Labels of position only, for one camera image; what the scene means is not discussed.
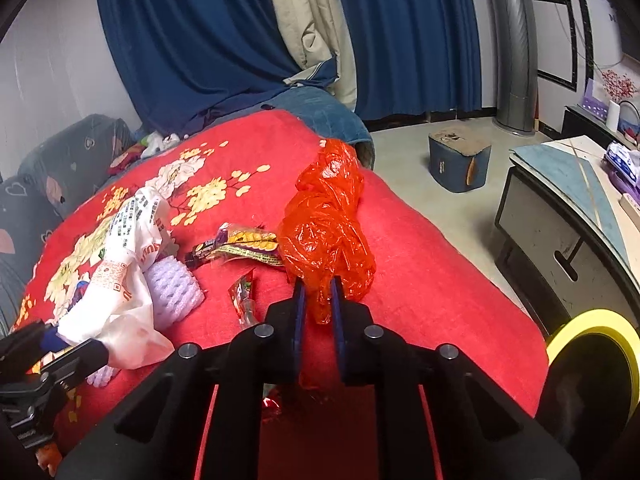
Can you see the white power strip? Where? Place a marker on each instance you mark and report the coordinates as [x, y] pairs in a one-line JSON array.
[[632, 205]]

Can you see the blue white tissue pack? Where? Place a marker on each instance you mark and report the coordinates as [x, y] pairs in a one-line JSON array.
[[622, 157]]

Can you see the round arch ornament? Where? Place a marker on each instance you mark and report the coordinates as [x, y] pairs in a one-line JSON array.
[[631, 120]]

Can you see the small red snack wrapper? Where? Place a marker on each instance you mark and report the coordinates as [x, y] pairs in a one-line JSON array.
[[242, 295]]

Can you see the purple yellow snack wrapper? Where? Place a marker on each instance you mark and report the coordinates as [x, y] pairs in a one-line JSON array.
[[240, 245]]

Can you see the blue quilt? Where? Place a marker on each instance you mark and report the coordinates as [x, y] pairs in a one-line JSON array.
[[325, 105]]

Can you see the purple cloth bag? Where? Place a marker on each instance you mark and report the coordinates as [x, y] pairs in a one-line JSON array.
[[627, 185]]

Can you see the yellow-rimmed trash bin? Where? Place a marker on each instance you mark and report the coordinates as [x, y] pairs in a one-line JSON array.
[[590, 320]]

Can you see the colourful cloth heap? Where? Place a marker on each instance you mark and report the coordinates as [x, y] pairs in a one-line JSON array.
[[155, 145]]

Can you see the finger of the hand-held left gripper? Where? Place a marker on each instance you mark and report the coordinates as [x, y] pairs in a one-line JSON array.
[[30, 337], [75, 360]]

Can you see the beige curtain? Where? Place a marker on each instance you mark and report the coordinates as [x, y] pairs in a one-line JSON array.
[[320, 20]]

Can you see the black tv cabinet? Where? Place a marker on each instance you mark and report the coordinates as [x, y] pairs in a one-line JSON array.
[[580, 122]]

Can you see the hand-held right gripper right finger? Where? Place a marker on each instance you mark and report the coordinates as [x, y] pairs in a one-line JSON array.
[[338, 325]]

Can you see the orange plastic bag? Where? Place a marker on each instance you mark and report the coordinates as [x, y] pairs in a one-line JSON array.
[[320, 230]]

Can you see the white printed plastic bag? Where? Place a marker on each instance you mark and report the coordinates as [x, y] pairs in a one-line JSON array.
[[125, 310]]

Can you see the purple foam fruit net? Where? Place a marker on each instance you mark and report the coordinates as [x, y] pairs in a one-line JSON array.
[[102, 376], [172, 285]]

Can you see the white vase with pink flowers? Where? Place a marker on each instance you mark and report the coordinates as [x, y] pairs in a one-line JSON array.
[[614, 115]]

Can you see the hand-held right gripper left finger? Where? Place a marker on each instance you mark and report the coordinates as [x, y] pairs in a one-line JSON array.
[[298, 320]]

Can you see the blue curtain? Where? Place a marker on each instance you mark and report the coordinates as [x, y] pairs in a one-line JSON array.
[[410, 35], [200, 35]]

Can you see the blue white coffee table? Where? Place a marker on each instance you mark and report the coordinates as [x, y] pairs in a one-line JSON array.
[[560, 195]]

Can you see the grey heart-print sofa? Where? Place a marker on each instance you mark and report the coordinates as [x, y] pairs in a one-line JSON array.
[[55, 170]]

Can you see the silver tower air conditioner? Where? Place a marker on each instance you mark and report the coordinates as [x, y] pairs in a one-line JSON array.
[[512, 50]]

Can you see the blue box stool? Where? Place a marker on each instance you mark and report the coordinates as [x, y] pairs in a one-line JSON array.
[[457, 160]]

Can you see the red floral blanket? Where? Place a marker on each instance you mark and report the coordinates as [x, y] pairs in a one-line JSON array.
[[425, 285]]

